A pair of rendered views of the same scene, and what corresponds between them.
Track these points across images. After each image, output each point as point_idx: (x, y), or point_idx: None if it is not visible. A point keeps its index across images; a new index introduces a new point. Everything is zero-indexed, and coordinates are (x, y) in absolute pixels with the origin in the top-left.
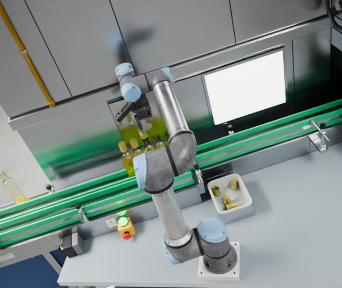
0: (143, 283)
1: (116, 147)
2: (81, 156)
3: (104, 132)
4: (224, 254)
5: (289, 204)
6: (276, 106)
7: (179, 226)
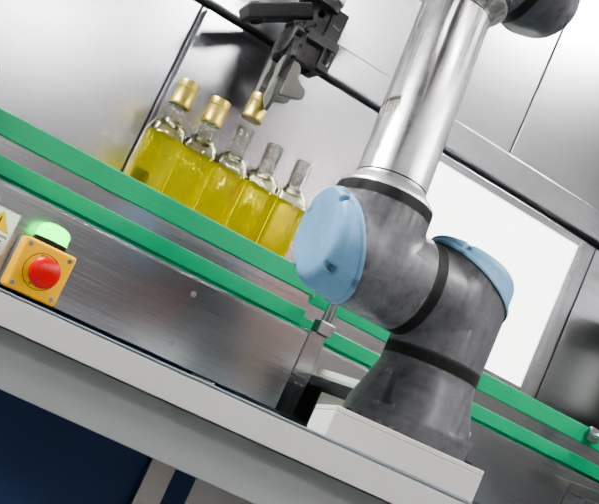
0: (100, 335)
1: (100, 142)
2: (0, 77)
3: (119, 73)
4: (471, 369)
5: None
6: (498, 378)
7: (438, 145)
